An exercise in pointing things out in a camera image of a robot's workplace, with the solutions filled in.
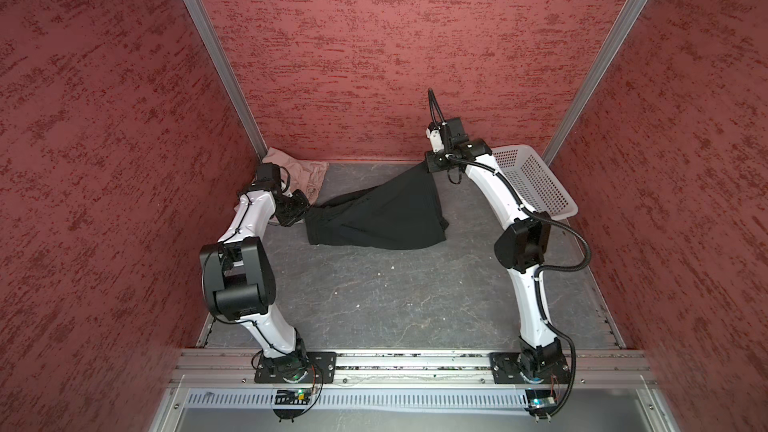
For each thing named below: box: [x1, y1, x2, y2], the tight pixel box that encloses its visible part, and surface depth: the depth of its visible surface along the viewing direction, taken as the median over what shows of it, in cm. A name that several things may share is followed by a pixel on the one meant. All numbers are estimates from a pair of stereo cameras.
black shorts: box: [305, 164, 449, 251], surface depth 96 cm
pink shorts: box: [262, 147, 329, 204], surface depth 115 cm
